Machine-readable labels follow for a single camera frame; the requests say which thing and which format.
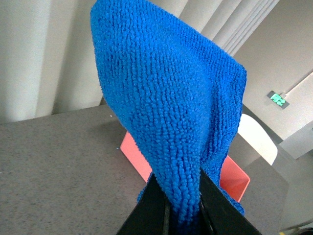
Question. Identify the white curtain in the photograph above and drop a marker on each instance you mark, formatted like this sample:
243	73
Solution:
47	63

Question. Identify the green exit sign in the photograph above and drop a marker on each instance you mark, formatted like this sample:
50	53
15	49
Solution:
278	99

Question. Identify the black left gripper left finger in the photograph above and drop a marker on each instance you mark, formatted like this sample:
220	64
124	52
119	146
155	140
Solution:
151	216

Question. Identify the pink plastic bin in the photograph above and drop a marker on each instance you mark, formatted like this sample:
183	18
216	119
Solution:
233	179

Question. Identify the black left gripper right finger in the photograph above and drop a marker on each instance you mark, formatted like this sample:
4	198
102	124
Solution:
217	215

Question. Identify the blue microfiber cloth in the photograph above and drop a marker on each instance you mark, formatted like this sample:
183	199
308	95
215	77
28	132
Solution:
176	92

